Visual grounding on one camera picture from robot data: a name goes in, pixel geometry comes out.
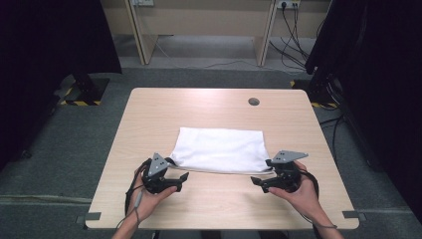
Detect thin grey gripper cable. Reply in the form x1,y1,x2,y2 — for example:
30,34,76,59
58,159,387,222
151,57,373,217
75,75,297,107
115,188,145,230
300,212,338,230

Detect grey table bracket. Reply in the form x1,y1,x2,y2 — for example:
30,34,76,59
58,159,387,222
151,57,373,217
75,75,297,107
342,210,367,223
75,212,103,225

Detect person's right hand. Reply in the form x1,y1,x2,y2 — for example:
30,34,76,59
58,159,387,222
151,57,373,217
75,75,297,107
268,160,325,224

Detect black stand base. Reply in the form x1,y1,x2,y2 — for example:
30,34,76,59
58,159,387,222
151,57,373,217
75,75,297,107
293,74,342,106
71,71,110,104

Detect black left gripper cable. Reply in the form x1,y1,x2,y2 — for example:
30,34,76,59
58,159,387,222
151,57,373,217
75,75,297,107
123,158,153,217

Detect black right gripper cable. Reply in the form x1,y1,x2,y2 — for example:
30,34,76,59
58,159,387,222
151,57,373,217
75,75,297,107
297,168,322,239

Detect black floor cables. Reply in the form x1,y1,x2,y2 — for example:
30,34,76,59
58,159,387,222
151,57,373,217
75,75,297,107
319,114,346,163

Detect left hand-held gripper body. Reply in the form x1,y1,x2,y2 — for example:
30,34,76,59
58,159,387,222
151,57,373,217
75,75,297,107
141,152,169,195

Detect thin grey right gripper cable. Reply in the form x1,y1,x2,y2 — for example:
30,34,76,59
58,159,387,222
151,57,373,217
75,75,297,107
300,212,338,230

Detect person's left hand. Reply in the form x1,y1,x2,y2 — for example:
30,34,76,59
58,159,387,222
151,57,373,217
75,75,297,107
127,167,178,224

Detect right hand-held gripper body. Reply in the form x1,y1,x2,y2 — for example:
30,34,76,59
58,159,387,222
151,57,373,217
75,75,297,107
271,149,309,193

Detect thin grey left gripper cable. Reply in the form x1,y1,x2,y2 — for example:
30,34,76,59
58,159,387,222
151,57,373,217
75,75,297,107
115,188,145,230

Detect yellow black hazard tape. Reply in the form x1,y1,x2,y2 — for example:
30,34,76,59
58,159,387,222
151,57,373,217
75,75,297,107
59,87,103,108
290,79,339,110

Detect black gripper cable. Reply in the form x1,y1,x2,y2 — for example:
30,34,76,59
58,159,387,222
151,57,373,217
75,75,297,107
297,168,322,239
123,158,153,217

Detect black curtain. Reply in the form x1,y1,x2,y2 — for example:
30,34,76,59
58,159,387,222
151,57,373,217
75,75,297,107
0,0,122,173
305,0,422,223

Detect white printed tank top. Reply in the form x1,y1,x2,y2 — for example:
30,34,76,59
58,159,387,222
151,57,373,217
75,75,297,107
169,126,275,176

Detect white floor cable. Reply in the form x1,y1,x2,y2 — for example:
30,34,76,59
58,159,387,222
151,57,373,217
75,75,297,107
145,31,300,73

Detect black power cables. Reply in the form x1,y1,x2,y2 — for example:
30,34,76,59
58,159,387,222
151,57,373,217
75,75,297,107
268,2,327,72

